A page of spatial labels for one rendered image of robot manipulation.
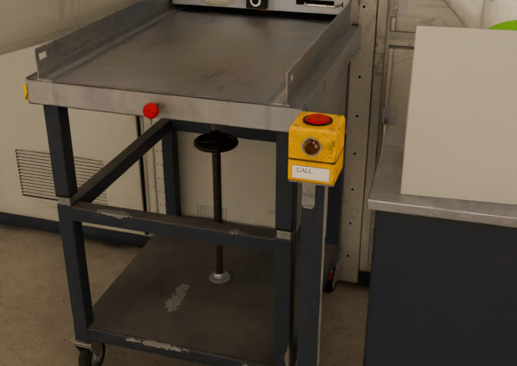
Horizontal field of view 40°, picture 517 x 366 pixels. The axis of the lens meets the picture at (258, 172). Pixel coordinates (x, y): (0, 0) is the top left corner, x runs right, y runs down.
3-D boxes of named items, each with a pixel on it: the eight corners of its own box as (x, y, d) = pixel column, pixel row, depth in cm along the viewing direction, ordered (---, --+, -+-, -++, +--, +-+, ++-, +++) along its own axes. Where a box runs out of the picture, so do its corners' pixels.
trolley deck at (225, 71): (302, 134, 140) (303, 106, 138) (28, 103, 157) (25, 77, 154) (360, 45, 199) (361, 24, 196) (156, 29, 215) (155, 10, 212)
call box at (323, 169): (333, 188, 117) (336, 131, 113) (287, 182, 119) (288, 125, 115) (342, 168, 124) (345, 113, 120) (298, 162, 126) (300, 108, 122)
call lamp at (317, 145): (319, 161, 114) (320, 141, 113) (298, 158, 115) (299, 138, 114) (321, 157, 115) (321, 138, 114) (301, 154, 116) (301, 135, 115)
